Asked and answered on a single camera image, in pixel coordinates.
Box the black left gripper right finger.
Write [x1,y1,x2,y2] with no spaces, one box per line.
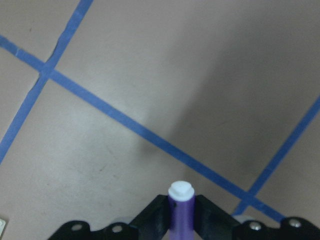
[193,195,320,240]

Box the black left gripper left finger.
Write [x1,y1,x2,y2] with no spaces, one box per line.
[49,195,171,240]

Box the purple pen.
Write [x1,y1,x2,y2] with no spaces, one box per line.
[168,180,195,240]

